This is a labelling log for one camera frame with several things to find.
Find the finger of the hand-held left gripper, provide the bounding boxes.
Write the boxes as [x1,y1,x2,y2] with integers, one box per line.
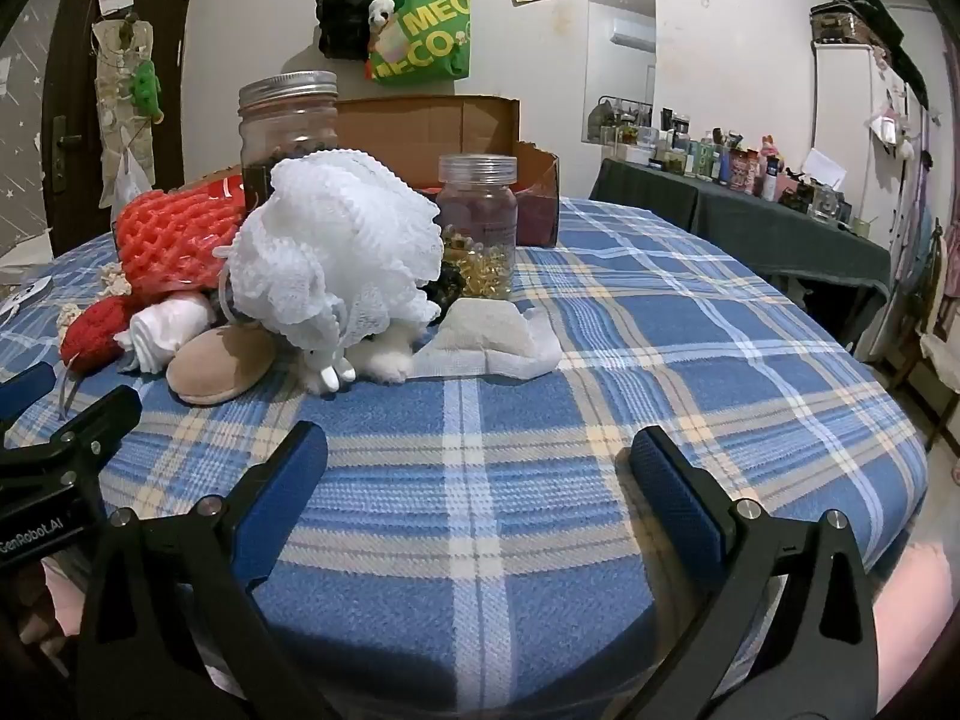
[0,361,58,428]
[0,385,143,496]

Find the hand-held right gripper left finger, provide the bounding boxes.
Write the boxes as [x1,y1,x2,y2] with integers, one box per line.
[75,420,335,720]

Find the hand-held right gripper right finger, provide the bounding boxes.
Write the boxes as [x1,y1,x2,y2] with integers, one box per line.
[628,425,878,720]

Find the red knitted scrunchie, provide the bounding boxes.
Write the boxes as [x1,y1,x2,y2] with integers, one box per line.
[60,294,143,376]

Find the white cloth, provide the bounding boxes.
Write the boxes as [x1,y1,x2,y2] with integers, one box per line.
[120,291,215,374]

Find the beige powder puff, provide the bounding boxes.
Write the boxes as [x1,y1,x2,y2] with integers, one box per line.
[165,326,277,407]

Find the cream lace scrunchie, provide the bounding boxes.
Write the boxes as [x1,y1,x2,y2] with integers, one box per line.
[56,264,134,327]

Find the white fluffy bunny hair clip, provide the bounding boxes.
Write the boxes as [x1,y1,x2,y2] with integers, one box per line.
[296,319,417,395]

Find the red foam fruit net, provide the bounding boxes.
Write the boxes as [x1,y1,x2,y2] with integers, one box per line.
[112,176,252,297]

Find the white gauze sachet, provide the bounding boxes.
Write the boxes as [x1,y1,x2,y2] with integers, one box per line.
[412,298,562,380]

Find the white mesh bath pouf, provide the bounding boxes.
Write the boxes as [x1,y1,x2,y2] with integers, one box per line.
[223,148,443,361]

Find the black scrunchie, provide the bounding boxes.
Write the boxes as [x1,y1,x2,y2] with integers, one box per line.
[424,262,470,316]

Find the cardboard box with red lining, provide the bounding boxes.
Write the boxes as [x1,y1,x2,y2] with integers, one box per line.
[180,95,560,248]

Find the white paper cutout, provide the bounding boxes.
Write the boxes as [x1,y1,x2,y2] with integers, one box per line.
[0,274,53,323]

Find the white paper sheets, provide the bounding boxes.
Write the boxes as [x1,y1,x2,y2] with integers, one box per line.
[0,236,53,278]

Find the blue plaid blanket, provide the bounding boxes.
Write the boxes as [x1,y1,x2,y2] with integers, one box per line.
[0,197,931,720]

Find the white plastic bag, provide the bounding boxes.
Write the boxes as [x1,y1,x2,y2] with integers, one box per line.
[111,150,155,218]

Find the table with dark green cloth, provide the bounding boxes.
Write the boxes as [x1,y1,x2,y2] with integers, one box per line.
[589,157,893,316]

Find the beige hanging door organiser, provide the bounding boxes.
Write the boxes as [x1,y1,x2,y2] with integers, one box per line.
[91,15,162,188]

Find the dark brown door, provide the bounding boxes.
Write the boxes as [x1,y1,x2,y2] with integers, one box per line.
[41,0,197,256]

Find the green plush toy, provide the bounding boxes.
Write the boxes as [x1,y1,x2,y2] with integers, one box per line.
[129,60,166,121]

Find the small clear jar of capsules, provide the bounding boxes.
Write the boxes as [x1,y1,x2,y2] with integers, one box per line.
[436,154,518,299]

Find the row of cosmetic bottles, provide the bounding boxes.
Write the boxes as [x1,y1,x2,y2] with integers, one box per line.
[589,96,875,237]

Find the large glass jar metal lid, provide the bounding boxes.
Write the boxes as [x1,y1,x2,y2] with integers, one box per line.
[238,71,340,211]

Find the white cabinet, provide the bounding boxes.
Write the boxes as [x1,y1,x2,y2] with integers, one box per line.
[814,41,931,241]

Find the green tote bag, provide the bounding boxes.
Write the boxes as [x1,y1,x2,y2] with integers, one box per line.
[366,0,473,85]

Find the black bag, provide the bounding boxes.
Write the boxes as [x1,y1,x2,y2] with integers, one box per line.
[313,0,385,61]

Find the door handle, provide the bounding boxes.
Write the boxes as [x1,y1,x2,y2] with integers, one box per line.
[52,116,82,192]

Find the wall mirror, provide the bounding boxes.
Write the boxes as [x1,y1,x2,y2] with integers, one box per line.
[583,0,657,145]

